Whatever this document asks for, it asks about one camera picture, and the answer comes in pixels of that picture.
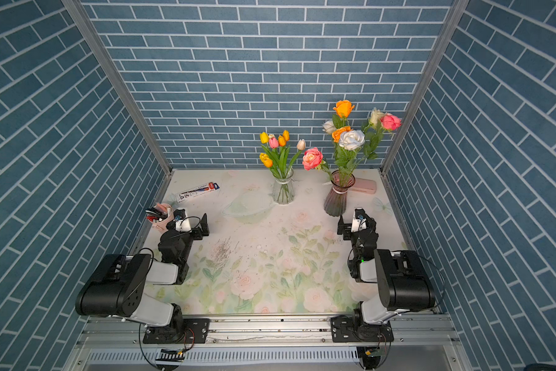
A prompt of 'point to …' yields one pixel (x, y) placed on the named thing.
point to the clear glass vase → (283, 192)
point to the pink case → (364, 185)
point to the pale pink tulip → (301, 144)
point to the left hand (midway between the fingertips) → (198, 214)
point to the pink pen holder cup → (160, 216)
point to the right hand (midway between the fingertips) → (356, 216)
